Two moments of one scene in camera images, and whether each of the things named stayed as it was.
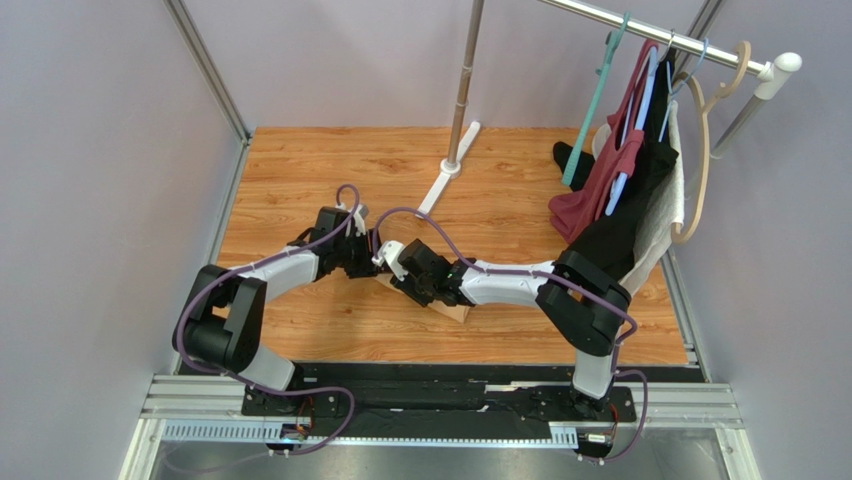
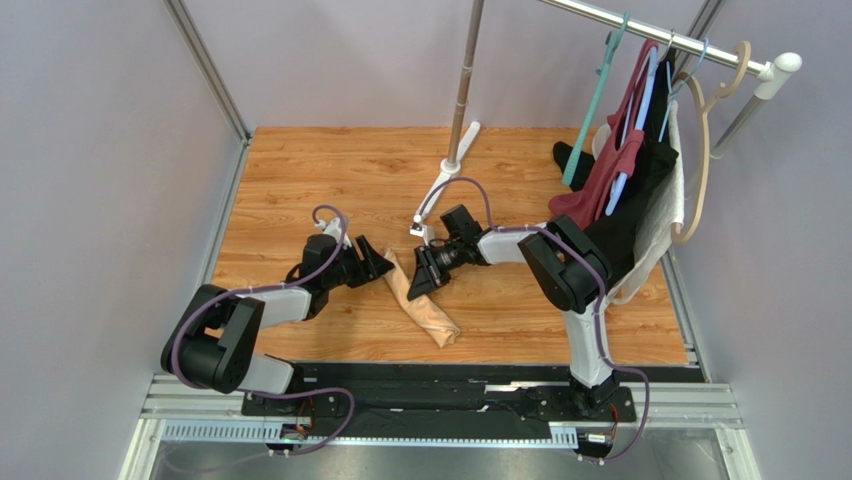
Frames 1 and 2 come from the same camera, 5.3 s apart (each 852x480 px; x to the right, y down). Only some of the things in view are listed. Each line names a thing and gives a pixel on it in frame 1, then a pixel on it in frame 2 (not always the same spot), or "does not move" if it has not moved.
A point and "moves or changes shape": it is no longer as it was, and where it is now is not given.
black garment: x=608 y=242 does not move
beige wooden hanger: x=705 y=108 does not move
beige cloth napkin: x=455 y=313 moves or changes shape
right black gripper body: x=410 y=277 -> x=430 y=264
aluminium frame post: x=205 y=61 does not move
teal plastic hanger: x=612 y=43 does not move
